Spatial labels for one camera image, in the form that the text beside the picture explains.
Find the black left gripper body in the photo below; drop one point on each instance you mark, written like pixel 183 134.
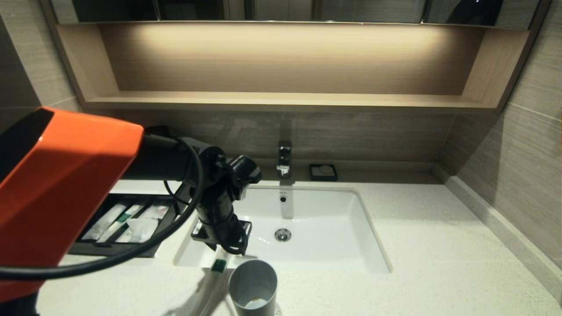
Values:
pixel 219 228

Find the translucent packet with green band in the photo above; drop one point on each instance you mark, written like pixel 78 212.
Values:
pixel 218 264

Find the black drawer with toiletries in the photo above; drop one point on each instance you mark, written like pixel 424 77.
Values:
pixel 149 251

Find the black and orange left arm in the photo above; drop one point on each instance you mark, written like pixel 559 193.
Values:
pixel 66 188

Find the chrome sink drain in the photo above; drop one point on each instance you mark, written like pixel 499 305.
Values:
pixel 283 235

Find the small white flat sachet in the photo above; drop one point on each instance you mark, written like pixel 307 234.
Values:
pixel 156 212

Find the grey plastic cup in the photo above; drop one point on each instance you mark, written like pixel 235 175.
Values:
pixel 241 294

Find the white folded sachet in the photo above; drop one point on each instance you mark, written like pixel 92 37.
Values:
pixel 142 229

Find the chrome faucet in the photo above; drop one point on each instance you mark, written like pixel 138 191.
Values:
pixel 284 157

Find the white sink basin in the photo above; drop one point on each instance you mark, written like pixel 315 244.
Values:
pixel 316 228

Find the black soap dish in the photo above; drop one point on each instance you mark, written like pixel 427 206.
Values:
pixel 314 177

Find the small round soap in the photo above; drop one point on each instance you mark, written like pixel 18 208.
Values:
pixel 325 169

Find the mirror cabinet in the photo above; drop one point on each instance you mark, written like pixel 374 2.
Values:
pixel 373 9

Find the light wooden wall shelf niche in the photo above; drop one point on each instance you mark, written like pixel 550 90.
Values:
pixel 285 100

